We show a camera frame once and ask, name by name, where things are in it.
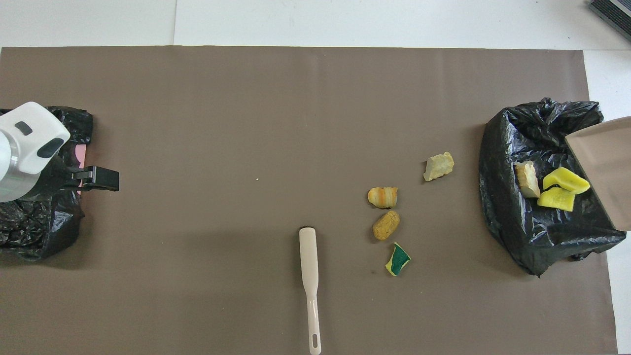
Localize beige plastic dustpan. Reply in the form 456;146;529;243
564;116;631;231

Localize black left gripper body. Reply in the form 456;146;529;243
52;159;95;191

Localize orange striped sponge scrap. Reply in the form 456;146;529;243
368;187;398;209

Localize black bag lined pink bin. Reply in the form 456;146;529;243
0;106;94;262

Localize pale yellow scrap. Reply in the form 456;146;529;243
423;151;455;182

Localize beige hand brush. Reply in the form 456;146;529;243
299;227;322;355

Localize dark grey ribbed device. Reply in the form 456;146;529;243
588;0;631;41

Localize brown table mat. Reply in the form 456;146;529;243
0;46;620;355

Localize brown oval bread roll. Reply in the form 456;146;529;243
372;211;401;241

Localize green and yellow sponge piece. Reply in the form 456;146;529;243
385;242;412;277

